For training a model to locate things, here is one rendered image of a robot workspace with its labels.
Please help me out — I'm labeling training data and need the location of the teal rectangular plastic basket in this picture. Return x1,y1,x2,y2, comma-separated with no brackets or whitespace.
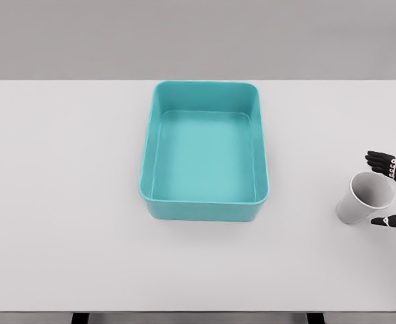
138,80,271,223

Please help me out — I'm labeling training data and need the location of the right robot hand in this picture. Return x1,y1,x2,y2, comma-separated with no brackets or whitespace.
364,150,396,230

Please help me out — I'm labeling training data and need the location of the white paper cup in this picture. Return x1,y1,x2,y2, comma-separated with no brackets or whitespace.
336,171,395,225

